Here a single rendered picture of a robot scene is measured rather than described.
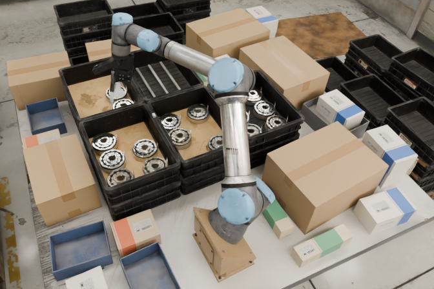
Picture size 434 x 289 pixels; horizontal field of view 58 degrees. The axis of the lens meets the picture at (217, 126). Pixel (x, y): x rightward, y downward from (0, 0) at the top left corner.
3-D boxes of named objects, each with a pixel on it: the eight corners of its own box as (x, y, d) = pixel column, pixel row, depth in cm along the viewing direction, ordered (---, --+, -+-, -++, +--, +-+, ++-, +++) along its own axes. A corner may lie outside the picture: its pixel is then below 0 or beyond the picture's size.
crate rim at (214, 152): (247, 144, 164) (248, 139, 162) (182, 168, 153) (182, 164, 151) (205, 88, 188) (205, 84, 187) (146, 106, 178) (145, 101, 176)
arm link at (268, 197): (257, 219, 147) (282, 195, 143) (245, 227, 134) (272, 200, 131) (236, 195, 150) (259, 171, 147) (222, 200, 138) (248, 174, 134)
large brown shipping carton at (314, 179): (326, 149, 191) (337, 120, 177) (372, 194, 174) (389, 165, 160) (260, 182, 176) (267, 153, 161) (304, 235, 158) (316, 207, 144)
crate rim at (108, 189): (182, 168, 153) (182, 164, 151) (106, 195, 142) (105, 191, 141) (145, 106, 178) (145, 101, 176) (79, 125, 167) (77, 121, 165)
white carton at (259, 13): (276, 33, 248) (278, 20, 242) (260, 37, 244) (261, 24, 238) (259, 18, 261) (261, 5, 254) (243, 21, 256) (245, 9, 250)
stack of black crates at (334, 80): (359, 108, 299) (368, 85, 283) (327, 119, 289) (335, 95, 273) (327, 78, 324) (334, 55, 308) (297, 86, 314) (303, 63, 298)
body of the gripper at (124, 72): (130, 86, 159) (132, 58, 152) (108, 82, 158) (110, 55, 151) (133, 77, 165) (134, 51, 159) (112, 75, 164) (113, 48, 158)
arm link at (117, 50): (109, 44, 149) (113, 37, 156) (109, 55, 151) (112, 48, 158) (129, 48, 150) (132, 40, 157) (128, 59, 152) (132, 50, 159)
